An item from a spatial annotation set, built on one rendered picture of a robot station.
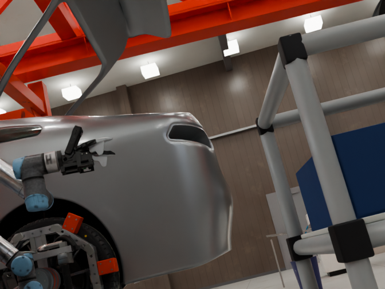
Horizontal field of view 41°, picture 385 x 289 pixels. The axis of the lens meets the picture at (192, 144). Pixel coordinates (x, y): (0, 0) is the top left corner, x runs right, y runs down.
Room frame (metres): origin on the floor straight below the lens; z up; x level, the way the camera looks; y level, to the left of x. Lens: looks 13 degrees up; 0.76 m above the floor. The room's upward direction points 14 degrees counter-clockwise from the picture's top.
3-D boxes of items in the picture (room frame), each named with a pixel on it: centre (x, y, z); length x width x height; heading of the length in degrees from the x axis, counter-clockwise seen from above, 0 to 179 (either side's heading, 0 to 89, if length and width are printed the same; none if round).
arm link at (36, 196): (1.75, 0.57, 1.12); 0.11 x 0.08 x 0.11; 9
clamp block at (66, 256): (2.44, 0.71, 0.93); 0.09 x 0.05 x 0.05; 1
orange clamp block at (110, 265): (2.65, 0.57, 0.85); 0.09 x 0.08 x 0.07; 91
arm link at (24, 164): (1.73, 0.57, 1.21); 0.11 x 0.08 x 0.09; 99
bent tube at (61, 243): (2.52, 0.78, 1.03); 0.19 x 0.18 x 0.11; 1
